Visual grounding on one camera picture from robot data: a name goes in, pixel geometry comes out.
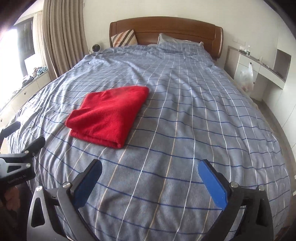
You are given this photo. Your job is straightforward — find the clothes pile on windowsill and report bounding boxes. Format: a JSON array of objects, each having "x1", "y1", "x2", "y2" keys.
[{"x1": 14, "y1": 66, "x2": 48, "y2": 94}]

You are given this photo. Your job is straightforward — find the white desk with drawers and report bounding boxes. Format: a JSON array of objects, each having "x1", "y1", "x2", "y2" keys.
[{"x1": 224, "y1": 46, "x2": 285, "y2": 101}]

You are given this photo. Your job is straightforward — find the white wardrobe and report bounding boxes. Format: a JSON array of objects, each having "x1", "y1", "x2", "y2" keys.
[{"x1": 263, "y1": 27, "x2": 295, "y2": 155}]

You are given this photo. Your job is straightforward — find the wooden headboard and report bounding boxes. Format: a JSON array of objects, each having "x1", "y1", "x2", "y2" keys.
[{"x1": 109, "y1": 16, "x2": 223, "y2": 60}]

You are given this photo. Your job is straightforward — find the striped brown pillow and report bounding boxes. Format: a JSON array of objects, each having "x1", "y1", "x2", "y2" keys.
[{"x1": 111, "y1": 29, "x2": 138, "y2": 48}]

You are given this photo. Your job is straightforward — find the blue plaid duvet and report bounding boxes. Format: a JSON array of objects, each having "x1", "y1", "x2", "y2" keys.
[{"x1": 8, "y1": 43, "x2": 290, "y2": 240}]

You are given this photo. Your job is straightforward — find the person's left hand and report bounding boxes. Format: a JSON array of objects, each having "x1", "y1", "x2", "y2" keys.
[{"x1": 1, "y1": 186, "x2": 20, "y2": 211}]

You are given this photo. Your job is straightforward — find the white plastic bag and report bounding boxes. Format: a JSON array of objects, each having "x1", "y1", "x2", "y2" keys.
[{"x1": 238, "y1": 62, "x2": 254, "y2": 95}]

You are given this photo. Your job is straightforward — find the beige curtain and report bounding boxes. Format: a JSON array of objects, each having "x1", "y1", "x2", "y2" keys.
[{"x1": 33, "y1": 0, "x2": 89, "y2": 80}]

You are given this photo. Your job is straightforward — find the red fleece garment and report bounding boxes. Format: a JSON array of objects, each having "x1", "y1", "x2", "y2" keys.
[{"x1": 65, "y1": 85, "x2": 149, "y2": 149}]

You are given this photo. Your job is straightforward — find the small items on desk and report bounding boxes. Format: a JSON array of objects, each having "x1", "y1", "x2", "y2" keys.
[{"x1": 239, "y1": 46, "x2": 250, "y2": 56}]

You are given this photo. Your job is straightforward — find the small black bedside clock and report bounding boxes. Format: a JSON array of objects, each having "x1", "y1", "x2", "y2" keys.
[{"x1": 92, "y1": 44, "x2": 101, "y2": 52}]

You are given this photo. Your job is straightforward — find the grey white pillow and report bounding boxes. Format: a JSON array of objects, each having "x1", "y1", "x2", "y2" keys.
[{"x1": 157, "y1": 33, "x2": 204, "y2": 47}]

